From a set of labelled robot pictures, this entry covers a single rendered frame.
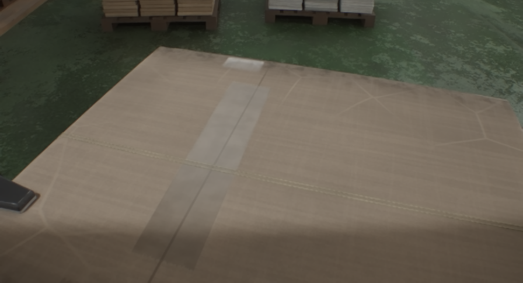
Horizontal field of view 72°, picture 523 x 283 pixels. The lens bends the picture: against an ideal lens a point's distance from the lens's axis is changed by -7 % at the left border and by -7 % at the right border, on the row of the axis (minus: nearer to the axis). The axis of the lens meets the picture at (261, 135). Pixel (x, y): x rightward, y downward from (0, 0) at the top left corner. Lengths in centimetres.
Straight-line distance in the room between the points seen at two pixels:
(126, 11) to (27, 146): 181
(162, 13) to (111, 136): 348
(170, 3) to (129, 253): 358
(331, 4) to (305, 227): 376
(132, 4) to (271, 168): 360
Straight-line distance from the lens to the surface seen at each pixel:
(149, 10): 387
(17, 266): 32
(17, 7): 509
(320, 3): 400
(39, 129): 275
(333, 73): 50
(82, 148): 40
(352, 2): 404
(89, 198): 34
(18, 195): 36
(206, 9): 380
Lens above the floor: 143
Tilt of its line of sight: 37 degrees down
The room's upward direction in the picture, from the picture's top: 2 degrees clockwise
